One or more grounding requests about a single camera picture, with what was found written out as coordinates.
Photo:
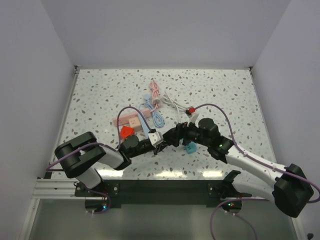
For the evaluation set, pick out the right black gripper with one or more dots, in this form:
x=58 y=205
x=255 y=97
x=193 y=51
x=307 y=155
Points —
x=177 y=134

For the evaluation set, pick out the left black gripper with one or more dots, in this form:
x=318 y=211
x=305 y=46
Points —
x=159 y=147

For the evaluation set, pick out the teal power strip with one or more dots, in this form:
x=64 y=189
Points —
x=190 y=148

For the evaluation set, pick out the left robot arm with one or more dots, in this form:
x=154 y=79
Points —
x=78 y=155

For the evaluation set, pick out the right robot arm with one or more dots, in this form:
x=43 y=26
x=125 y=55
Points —
x=286 y=186

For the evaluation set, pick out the red plug adapter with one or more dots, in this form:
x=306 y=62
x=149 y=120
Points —
x=126 y=131

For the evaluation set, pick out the light blue power strip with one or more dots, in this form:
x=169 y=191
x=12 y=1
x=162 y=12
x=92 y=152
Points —
x=144 y=125

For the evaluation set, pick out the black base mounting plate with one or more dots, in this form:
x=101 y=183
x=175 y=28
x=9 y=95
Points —
x=117 y=193

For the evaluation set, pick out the pink power strip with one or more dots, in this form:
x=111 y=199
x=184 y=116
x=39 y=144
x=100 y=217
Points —
x=130 y=119

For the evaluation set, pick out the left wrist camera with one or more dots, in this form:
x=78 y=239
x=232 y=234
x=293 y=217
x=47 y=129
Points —
x=155 y=137

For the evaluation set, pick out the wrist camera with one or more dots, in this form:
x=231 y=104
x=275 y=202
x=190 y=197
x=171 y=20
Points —
x=155 y=137
x=192 y=114

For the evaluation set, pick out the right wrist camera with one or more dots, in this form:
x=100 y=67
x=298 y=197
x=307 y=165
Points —
x=192 y=114

